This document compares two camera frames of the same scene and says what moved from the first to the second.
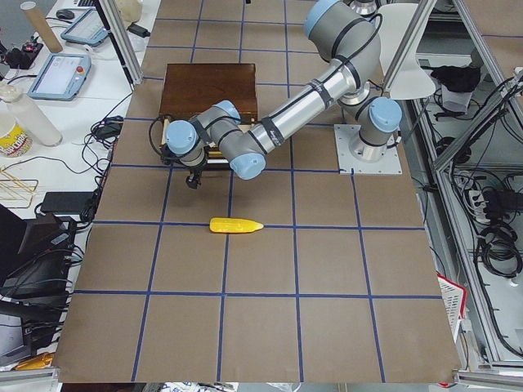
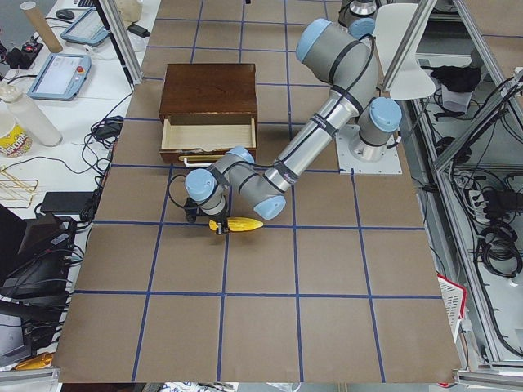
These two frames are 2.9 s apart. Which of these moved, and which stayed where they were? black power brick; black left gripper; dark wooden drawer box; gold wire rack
Moved: black left gripper
Stayed: dark wooden drawer box; black power brick; gold wire rack
